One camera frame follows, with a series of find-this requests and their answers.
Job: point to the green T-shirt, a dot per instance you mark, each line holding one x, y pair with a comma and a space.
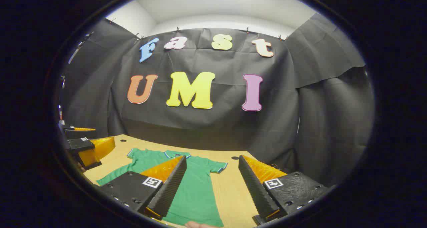
196, 188

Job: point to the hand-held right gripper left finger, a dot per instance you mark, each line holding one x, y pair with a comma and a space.
170, 188

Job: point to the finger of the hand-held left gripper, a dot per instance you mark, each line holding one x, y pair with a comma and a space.
75, 133
85, 144

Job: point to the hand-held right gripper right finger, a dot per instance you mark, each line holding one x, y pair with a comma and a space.
255, 191

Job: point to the black backdrop cloth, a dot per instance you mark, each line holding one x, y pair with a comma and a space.
217, 121

